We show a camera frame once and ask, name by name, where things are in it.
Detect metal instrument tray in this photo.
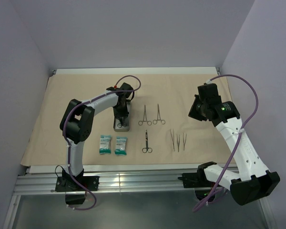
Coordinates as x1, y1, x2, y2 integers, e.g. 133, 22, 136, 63
113, 102, 131, 132

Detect steel hemostat forceps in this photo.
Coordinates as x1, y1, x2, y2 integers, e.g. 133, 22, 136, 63
153, 104, 166, 125
138, 105, 152, 126

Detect teal sterile packet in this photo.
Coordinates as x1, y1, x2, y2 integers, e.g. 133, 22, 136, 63
99, 135, 112, 155
114, 136, 128, 156

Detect beige cloth wrap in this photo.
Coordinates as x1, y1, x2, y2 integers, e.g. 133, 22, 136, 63
21, 73, 230, 166

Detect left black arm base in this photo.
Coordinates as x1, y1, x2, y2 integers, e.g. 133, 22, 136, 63
55, 176, 100, 207

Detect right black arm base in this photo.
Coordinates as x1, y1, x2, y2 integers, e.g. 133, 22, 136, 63
178, 172, 215, 188

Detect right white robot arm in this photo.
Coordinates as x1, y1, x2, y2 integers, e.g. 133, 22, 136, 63
189, 83, 280, 206

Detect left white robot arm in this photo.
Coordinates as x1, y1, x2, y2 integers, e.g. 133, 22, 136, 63
60, 83, 135, 190

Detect aluminium mounting rail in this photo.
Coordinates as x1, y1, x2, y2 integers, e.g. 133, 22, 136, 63
13, 169, 196, 195

